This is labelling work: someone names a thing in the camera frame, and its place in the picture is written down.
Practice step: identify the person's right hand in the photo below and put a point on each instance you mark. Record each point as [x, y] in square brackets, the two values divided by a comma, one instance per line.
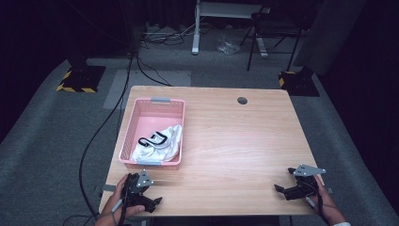
[323, 197]

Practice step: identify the pink plastic basket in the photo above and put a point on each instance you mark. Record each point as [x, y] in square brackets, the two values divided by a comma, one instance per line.
[147, 125]

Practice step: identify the clear plastic bag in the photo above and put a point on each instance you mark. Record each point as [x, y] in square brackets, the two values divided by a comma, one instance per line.
[228, 45]

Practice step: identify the grey curtain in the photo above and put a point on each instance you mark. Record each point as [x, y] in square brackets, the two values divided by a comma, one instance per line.
[326, 34]

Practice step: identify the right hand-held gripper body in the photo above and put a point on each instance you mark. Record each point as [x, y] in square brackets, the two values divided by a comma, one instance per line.
[306, 182]

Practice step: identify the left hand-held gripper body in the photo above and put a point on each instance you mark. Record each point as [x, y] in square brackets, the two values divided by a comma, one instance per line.
[138, 190]

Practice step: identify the grey floor mat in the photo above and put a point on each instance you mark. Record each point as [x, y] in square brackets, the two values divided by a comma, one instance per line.
[150, 78]

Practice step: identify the black base with yellow stripes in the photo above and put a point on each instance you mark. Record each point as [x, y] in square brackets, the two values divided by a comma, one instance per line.
[83, 78]
[298, 83]

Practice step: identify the grey tape strip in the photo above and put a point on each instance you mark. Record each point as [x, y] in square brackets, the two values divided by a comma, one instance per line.
[108, 188]
[329, 190]

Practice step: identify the black folding chair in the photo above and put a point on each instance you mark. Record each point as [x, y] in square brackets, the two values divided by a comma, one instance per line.
[273, 29]

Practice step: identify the white garment with black trim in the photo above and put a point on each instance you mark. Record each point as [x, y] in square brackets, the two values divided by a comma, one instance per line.
[163, 146]

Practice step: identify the person's left hand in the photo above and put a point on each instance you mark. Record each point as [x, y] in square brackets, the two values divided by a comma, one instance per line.
[117, 191]

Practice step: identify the white desk frame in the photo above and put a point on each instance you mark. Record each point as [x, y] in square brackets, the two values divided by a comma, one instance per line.
[195, 31]

